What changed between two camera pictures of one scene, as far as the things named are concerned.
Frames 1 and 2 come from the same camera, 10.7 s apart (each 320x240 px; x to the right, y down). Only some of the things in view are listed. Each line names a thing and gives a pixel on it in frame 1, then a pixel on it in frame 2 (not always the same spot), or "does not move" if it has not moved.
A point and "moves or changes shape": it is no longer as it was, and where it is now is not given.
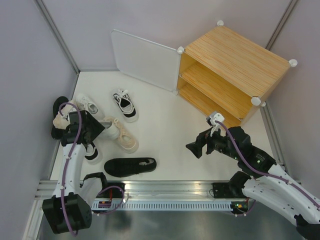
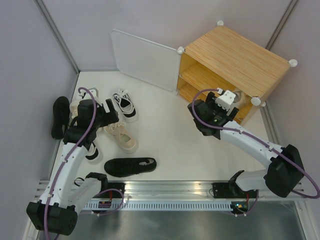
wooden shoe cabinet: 222,72 does not move
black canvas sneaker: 124,167 does not move
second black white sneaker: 93,155 does not move
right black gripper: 196,147 → 210,102
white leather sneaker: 110,131 moves or changes shape
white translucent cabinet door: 157,63 does not move
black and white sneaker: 126,105 does not move
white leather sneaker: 83,104 moves or changes shape
